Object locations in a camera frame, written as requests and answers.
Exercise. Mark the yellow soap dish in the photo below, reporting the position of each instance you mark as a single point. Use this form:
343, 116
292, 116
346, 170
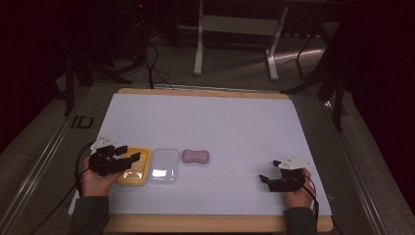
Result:
137, 169

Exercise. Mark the black metal stand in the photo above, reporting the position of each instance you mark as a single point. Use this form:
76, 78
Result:
338, 98
69, 84

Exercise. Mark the white table mat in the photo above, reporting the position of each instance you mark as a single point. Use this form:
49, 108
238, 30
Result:
212, 130

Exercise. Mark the clear plastic lid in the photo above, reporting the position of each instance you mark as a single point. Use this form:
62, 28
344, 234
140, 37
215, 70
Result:
164, 167

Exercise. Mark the metal floor rail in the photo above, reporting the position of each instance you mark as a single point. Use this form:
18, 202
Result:
355, 169
39, 169

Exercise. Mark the person's right hand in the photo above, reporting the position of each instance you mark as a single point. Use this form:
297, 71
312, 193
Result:
299, 197

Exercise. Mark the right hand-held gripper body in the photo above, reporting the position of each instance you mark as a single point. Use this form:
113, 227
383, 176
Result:
288, 181

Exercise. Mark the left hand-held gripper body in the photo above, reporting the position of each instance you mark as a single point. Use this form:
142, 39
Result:
103, 164

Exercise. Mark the white metal stand frame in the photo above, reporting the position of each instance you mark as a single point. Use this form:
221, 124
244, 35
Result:
239, 25

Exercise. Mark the person's left hand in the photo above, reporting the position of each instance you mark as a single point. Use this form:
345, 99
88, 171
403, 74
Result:
94, 184

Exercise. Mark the pink soap bar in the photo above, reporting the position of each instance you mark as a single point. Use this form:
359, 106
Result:
195, 156

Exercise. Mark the wooden table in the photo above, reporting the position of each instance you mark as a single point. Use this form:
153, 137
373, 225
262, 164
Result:
202, 224

